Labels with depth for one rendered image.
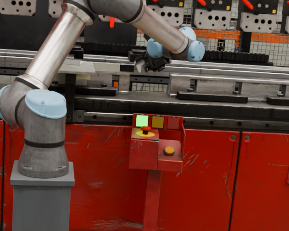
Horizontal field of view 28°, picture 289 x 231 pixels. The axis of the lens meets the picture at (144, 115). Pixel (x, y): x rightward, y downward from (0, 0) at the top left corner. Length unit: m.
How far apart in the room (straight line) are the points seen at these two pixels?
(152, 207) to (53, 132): 0.74
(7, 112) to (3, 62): 0.94
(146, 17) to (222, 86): 0.77
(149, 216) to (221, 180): 0.39
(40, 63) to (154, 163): 0.63
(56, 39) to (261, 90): 1.08
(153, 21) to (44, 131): 0.52
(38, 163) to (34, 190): 0.08
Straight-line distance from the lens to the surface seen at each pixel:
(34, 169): 1.67
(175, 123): 2.27
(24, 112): 1.68
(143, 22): 1.85
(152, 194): 2.25
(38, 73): 1.78
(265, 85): 2.57
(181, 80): 2.46
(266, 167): 2.53
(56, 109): 1.64
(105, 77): 2.42
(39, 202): 1.69
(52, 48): 1.80
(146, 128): 2.17
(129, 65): 2.43
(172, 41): 1.95
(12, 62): 2.68
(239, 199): 2.54
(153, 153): 2.14
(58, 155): 1.68
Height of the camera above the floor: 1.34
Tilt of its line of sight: 13 degrees down
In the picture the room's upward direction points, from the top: 5 degrees clockwise
